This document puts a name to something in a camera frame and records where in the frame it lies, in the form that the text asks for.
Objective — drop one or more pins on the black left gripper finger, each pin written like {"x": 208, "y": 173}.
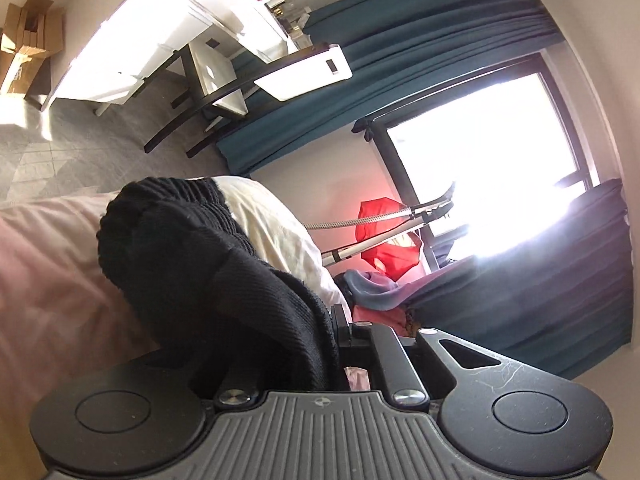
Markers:
{"x": 407, "y": 371}

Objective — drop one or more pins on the black jacket with ribbed hem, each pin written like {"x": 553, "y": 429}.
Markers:
{"x": 191, "y": 275}

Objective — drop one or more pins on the pile of coloured clothes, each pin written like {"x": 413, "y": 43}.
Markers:
{"x": 375, "y": 298}

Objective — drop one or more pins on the teal right curtain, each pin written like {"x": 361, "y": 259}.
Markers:
{"x": 563, "y": 302}

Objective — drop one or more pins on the teal curtain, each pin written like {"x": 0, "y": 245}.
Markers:
{"x": 563, "y": 302}
{"x": 394, "y": 48}

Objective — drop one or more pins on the red garment on hanger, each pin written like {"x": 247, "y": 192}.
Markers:
{"x": 396, "y": 256}

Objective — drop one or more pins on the silver tripod stand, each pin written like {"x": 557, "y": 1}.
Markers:
{"x": 408, "y": 219}

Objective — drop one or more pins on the teal left curtain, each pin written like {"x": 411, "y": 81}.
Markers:
{"x": 394, "y": 48}

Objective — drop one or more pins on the white-backed dark chair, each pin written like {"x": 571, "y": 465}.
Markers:
{"x": 284, "y": 79}

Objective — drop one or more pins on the pastel tie-dye bed cover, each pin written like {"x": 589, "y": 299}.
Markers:
{"x": 61, "y": 318}

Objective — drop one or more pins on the white dressing table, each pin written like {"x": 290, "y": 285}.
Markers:
{"x": 112, "y": 46}

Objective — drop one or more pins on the cardboard box on floor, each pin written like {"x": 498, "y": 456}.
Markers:
{"x": 31, "y": 34}

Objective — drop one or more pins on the dark window frame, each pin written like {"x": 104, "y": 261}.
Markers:
{"x": 500, "y": 141}

